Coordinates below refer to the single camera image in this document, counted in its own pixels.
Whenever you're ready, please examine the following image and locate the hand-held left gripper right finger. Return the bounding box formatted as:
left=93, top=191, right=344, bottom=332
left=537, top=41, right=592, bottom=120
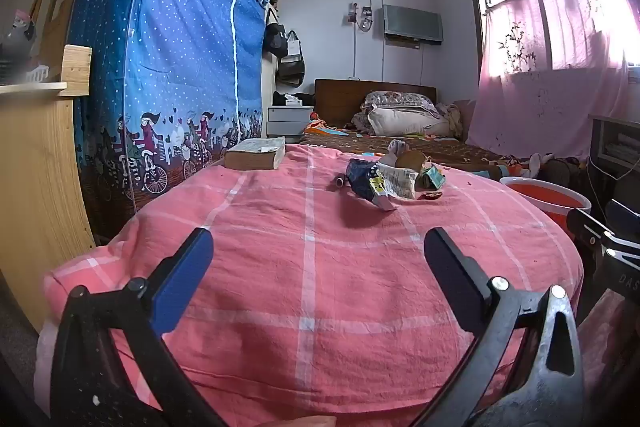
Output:
left=424, top=227, right=586, bottom=427

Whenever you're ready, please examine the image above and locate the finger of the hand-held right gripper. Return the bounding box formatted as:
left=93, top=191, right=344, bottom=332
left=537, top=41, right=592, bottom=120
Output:
left=566, top=207, right=640, bottom=260
left=604, top=198, right=640, bottom=239

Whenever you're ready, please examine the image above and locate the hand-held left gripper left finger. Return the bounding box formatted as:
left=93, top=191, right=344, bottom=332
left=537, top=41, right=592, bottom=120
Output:
left=50, top=228, right=236, bottom=427

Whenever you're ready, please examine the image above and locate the orange bucket with white rim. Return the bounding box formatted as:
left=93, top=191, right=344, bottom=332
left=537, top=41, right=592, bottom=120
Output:
left=500, top=176, right=592, bottom=244

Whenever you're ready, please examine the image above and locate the white printed wrapper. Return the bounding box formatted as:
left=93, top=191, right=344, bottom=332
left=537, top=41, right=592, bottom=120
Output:
left=369, top=163, right=419, bottom=212

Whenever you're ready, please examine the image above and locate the blue snack packet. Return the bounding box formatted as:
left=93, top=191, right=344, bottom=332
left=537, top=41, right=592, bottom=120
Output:
left=346, top=158, right=386, bottom=202

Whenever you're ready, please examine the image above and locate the dark mesh cloth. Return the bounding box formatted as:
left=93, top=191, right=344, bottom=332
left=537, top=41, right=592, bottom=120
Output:
left=542, top=157, right=583, bottom=188

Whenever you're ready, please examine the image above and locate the dark desk shelf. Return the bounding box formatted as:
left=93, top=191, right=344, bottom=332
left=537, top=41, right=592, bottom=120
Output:
left=590, top=114, right=640, bottom=172

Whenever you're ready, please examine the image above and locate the small green snack packet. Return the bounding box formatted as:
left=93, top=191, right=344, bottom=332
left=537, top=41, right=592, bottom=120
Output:
left=417, top=163, right=446, bottom=190

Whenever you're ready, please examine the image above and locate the pink checked blanket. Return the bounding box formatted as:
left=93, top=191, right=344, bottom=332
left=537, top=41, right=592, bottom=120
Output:
left=42, top=142, right=586, bottom=427

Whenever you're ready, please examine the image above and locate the colourful patchwork quilt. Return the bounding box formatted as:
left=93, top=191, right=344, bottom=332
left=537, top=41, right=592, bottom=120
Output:
left=300, top=117, right=551, bottom=178

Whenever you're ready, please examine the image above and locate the pink curtain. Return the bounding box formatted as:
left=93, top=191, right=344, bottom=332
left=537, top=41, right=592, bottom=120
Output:
left=452, top=0, right=640, bottom=160

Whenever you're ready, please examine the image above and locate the thick old book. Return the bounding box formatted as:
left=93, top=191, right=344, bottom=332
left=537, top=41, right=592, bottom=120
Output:
left=224, top=137, right=287, bottom=171

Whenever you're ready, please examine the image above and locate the cream bundled blanket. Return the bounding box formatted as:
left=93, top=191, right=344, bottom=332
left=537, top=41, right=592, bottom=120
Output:
left=435, top=102, right=463, bottom=138

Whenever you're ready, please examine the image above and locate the cream pillow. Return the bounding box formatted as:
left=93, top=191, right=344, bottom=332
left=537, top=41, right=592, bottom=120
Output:
left=367, top=107, right=451, bottom=138

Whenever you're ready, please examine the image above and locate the patterned pillow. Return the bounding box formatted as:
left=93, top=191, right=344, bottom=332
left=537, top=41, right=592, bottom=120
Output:
left=361, top=91, right=441, bottom=118

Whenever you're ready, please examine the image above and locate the white nightstand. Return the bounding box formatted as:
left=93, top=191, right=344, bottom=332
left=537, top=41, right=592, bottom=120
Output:
left=266, top=105, right=313, bottom=138

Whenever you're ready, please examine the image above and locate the dark wooden headboard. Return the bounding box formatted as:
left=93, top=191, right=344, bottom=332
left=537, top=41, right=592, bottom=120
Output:
left=314, top=79, right=437, bottom=128

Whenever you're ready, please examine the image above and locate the grey hanging tote bag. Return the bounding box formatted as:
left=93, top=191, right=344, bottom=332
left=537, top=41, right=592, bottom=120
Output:
left=276, top=30, right=306, bottom=88

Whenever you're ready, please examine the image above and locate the blue dotted fabric wardrobe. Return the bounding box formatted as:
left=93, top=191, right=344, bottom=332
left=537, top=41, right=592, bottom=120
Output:
left=67, top=0, right=266, bottom=243

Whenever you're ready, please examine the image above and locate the black hanging bag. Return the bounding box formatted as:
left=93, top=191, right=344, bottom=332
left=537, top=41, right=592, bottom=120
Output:
left=263, top=7, right=289, bottom=58

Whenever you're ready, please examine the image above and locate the white cable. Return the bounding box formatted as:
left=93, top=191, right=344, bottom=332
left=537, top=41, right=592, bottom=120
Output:
left=587, top=154, right=640, bottom=208

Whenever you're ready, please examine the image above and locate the wooden bunk frame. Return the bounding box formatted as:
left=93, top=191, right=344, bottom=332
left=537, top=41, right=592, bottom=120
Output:
left=0, top=0, right=96, bottom=333

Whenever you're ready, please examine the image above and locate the wall-mounted grey television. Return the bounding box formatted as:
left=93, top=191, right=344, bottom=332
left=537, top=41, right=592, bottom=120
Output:
left=382, top=4, right=444, bottom=44

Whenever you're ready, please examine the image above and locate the wall socket with plugs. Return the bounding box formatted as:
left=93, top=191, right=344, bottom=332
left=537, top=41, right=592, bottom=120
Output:
left=348, top=3, right=373, bottom=30

